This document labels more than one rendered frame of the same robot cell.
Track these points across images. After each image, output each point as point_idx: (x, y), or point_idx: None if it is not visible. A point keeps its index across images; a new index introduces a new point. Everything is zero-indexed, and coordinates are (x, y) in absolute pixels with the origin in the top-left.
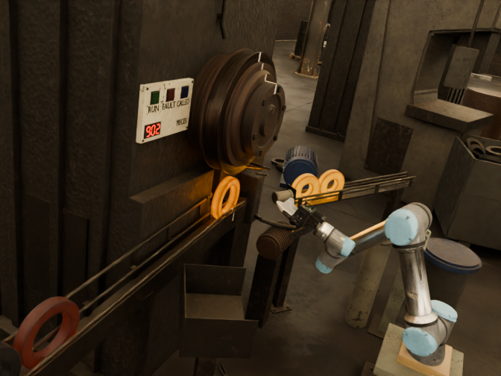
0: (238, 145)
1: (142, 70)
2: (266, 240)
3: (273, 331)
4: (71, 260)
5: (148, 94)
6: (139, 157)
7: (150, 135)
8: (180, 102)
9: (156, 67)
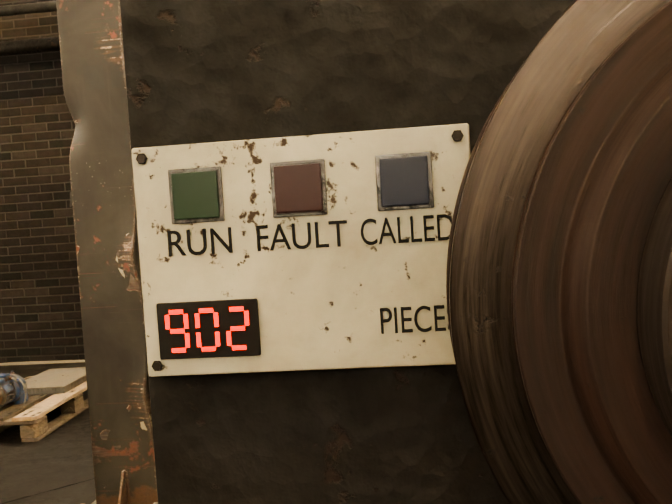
0: (669, 476)
1: (145, 97)
2: None
3: None
4: None
5: (156, 180)
6: (194, 441)
7: (199, 350)
8: (382, 227)
9: (226, 85)
